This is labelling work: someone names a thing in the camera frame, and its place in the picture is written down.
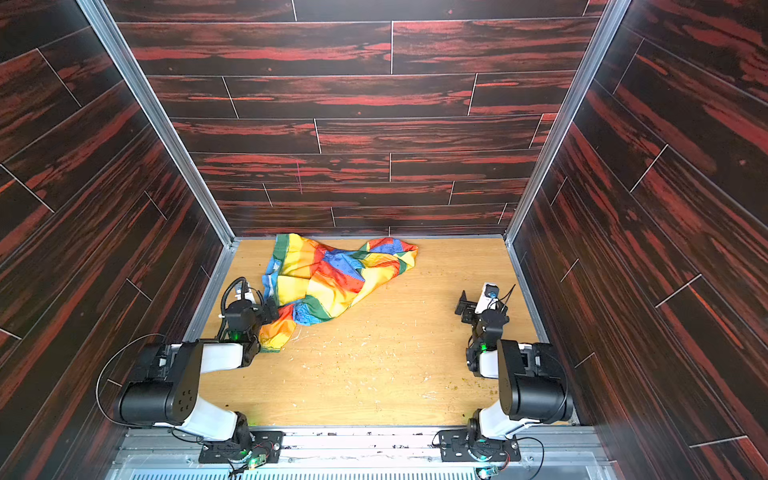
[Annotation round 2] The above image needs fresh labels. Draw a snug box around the rainbow striped zip jacket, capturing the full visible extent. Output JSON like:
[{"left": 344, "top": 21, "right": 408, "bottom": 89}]
[{"left": 259, "top": 233, "right": 418, "bottom": 351}]

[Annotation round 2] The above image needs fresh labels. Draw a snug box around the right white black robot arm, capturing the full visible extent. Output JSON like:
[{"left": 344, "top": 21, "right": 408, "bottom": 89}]
[{"left": 439, "top": 283, "right": 573, "bottom": 462}]

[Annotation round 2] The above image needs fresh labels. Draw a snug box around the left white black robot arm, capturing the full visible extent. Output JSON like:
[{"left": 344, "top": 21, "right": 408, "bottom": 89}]
[{"left": 106, "top": 298, "right": 278, "bottom": 461}]

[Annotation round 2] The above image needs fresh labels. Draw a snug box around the left green circuit board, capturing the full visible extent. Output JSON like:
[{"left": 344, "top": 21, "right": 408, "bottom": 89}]
[{"left": 246, "top": 454, "right": 268, "bottom": 470}]

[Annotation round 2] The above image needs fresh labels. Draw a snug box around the green circuit board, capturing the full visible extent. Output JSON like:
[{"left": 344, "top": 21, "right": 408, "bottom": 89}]
[
  {"left": 475, "top": 465, "right": 500, "bottom": 480},
  {"left": 246, "top": 454, "right": 268, "bottom": 470}
]

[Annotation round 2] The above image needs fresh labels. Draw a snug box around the right green circuit board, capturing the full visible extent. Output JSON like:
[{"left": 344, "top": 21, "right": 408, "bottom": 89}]
[{"left": 475, "top": 465, "right": 500, "bottom": 480}]

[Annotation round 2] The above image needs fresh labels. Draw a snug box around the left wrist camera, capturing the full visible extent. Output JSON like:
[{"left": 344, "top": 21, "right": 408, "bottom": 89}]
[{"left": 235, "top": 281, "right": 255, "bottom": 303}]

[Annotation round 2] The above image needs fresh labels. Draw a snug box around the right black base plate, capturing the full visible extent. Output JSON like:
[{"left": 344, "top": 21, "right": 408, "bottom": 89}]
[{"left": 433, "top": 428, "right": 521, "bottom": 462}]

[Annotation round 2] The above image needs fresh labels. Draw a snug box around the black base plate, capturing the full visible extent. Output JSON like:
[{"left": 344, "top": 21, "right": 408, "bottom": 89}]
[
  {"left": 198, "top": 430, "right": 285, "bottom": 466},
  {"left": 433, "top": 428, "right": 521, "bottom": 462}
]

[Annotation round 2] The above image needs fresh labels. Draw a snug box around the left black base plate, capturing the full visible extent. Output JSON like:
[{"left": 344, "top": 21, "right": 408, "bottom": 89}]
[{"left": 198, "top": 430, "right": 285, "bottom": 466}]

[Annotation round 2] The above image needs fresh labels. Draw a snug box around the aluminium front rail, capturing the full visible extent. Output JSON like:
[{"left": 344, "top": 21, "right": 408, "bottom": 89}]
[{"left": 106, "top": 426, "right": 620, "bottom": 479}]

